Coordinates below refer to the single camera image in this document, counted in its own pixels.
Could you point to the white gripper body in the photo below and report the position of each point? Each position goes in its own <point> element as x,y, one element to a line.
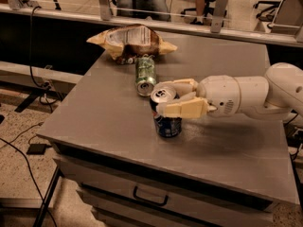
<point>218,93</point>

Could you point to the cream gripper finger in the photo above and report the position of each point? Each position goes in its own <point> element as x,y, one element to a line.
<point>193,108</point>
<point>174,88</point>

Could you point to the blue pepsi can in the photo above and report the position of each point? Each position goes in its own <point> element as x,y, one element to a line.
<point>165,126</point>

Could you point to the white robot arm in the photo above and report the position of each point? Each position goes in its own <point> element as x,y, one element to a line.
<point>270,97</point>

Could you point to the green soda can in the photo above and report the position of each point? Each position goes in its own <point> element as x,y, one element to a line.
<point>145,76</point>

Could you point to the grey drawer cabinet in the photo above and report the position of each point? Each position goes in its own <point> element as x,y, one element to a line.
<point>219,171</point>

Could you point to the crumpled chip bag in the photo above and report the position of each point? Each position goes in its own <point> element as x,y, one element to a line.
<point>127,43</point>

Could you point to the black office chair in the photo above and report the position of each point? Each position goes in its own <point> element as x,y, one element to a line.
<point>268,14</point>

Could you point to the seated person in jeans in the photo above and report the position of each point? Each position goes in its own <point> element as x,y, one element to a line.
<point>156,9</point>

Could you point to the person bare legs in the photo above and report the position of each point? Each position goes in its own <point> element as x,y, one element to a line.
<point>200,3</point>

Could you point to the black power adapter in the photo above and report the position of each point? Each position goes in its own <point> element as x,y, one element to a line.
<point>36,149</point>

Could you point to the metal railing post right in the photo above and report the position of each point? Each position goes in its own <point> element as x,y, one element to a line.
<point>218,15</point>

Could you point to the metal railing post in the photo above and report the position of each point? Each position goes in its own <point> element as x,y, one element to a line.
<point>218,15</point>
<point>105,10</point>

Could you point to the black drawer handle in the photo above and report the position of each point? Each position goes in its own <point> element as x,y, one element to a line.
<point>150,197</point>

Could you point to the metal railing post left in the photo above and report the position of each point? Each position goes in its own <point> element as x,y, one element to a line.
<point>105,10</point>

